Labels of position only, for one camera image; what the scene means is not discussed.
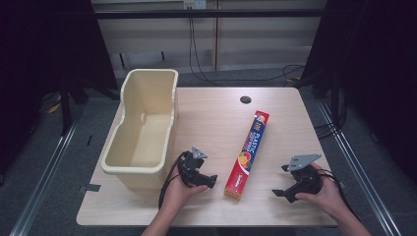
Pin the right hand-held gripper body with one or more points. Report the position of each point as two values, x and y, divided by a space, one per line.
306 178

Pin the person's left hand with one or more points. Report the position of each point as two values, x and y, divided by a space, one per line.
178 196

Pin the red plastic wrap box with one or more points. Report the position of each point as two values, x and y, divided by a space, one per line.
250 153

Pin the aluminium floor rail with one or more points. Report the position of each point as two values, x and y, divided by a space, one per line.
42 183
357 170

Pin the cream plastic bin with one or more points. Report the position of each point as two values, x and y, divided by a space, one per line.
148 139

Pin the person's right hand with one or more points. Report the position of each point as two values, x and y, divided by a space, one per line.
327 198

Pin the black horizontal bar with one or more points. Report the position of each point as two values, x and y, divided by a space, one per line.
209 13

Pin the black curtain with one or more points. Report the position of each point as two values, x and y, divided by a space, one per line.
42 59
373 65

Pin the small black tape strip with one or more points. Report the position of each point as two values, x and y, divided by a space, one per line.
89 140

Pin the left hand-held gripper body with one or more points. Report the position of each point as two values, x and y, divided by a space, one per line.
190 167

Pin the black metal stand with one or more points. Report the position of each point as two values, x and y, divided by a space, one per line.
335 98
65 108

